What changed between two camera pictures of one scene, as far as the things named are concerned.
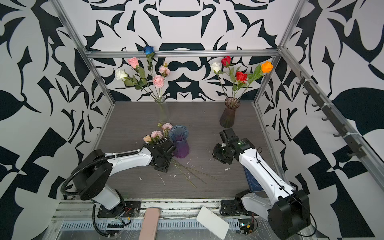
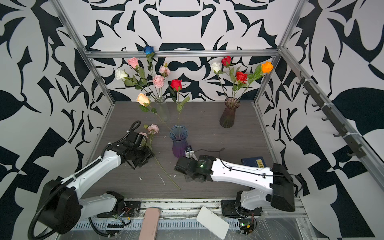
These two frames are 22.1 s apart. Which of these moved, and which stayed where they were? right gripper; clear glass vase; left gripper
Moved: left gripper; right gripper
Stayed: clear glass vase
